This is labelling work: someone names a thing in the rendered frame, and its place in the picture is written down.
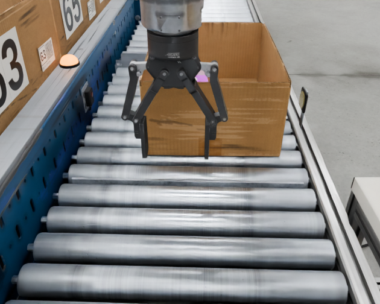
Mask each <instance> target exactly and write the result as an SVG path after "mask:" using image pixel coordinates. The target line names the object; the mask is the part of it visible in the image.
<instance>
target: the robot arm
mask: <svg viewBox="0 0 380 304"><path fill-rule="evenodd" d="M140 7H141V23H142V25H143V27H145V28H146V29H147V41H148V60H147V61H146V62H138V61H137V60H135V59H133V60H131V62H130V64H129V66H128V73H129V77H130V81H129V84H128V89H127V94H126V97H125V102H124V107H123V110H122V115H121V118H122V119H123V120H125V121H126V120H129V121H131V122H132V123H133V126H134V133H135V138H136V139H141V148H142V158H143V159H146V158H147V154H148V133H147V117H146V116H145V115H144V114H145V112H146V111H147V109H148V107H149V105H150V104H151V102H152V100H153V99H154V97H155V96H156V94H157V93H158V91H159V89H160V88H161V87H164V89H170V88H177V89H184V87H185V88H187V90H188V92H189V93H190V94H191V95H192V96H193V98H194V99H195V101H196V103H197V104H198V106H199V107H200V109H201V111H202V112H203V113H204V115H205V139H204V159H205V160H209V140H215V139H216V135H217V124H218V123H219V122H221V121H223V122H226V121H227V120H228V113H227V108H226V104H225V101H224V97H223V93H222V90H221V86H220V82H219V79H218V62H217V61H216V60H213V61H211V62H210V63H208V62H201V61H200V59H199V57H198V29H199V28H200V27H201V26H202V23H201V21H202V18H201V14H202V9H203V8H204V0H140ZM144 70H147V71H148V72H149V73H150V75H151V76H152V77H153V78H154V80H153V82H152V84H151V86H150V87H149V89H148V90H147V93H146V94H145V96H144V98H143V99H142V101H141V103H140V105H139V106H138V108H137V110H136V111H133V110H131V108H132V104H133V100H134V97H135V92H136V87H137V84H138V80H139V77H140V76H141V75H142V74H143V72H144ZM200 70H202V71H204V74H205V76H207V77H210V84H211V88H212V91H213V94H214V98H215V102H216V104H217V108H218V112H215V111H214V109H213V108H212V106H211V104H210V103H209V101H208V100H207V98H206V97H205V95H204V93H203V91H202V90H201V89H200V87H199V85H198V83H197V80H196V79H195V77H196V75H197V74H198V73H199V72H200Z"/></svg>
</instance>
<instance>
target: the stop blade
mask: <svg viewBox="0 0 380 304"><path fill-rule="evenodd" d="M72 184H95V185H153V186H211V187H241V188H300V189H303V186H304V183H303V182H263V181H232V180H173V179H113V178H82V177H73V178H72Z"/></svg>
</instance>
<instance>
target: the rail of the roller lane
mask: <svg viewBox="0 0 380 304"><path fill-rule="evenodd" d="M246 2H247V5H248V7H249V10H250V13H251V15H252V18H253V22H262V23H263V24H264V21H263V18H262V16H261V14H260V11H259V9H258V6H257V5H256V2H255V0H246ZM300 115H301V108H300V106H299V104H298V100H297V97H296V94H295V93H294V90H293V88H292V86H291V91H290V98H289V103H288V110H287V118H288V121H289V122H290V126H291V129H292V131H293V133H292V134H291V135H293V136H295V139H296V143H297V146H298V148H296V151H299V152H300V153H301V156H302V160H303V163H304V165H302V167H301V168H304V169H306V170H307V172H308V177H309V180H310V182H311V183H309V184H308V189H313V190H314V192H315V197H316V199H317V203H318V205H316V208H315V212H319V213H321V214H322V215H323V218H324V221H325V224H326V228H327V230H325V235H324V237H323V239H328V240H331V241H332V243H333V245H334V249H335V252H336V256H337V259H335V266H334V268H333V269H332V270H330V271H339V272H341V273H343V275H344V277H345V279H346V283H347V286H348V290H349V293H348V294H347V302H346V304H380V290H379V288H378V285H377V283H376V281H375V278H374V276H373V273H372V271H371V269H370V267H369V264H368V262H367V259H366V257H365V255H364V253H363V250H362V248H361V246H360V244H359V241H358V238H357V237H356V234H355V232H354V230H353V229H352V227H351V226H350V224H349V219H348V216H347V213H346V211H345V209H344V206H343V204H342V202H341V199H340V197H339V195H338V192H337V190H336V188H335V185H334V183H333V181H332V179H331V176H330V174H329V171H328V169H327V167H326V164H325V162H324V160H323V158H322V155H321V153H320V150H319V149H318V146H317V144H316V141H315V139H314V137H313V135H312V132H311V129H310V127H309V125H308V123H307V120H306V118H305V116H304V117H303V123H302V129H301V128H300V125H299V121H300Z"/></svg>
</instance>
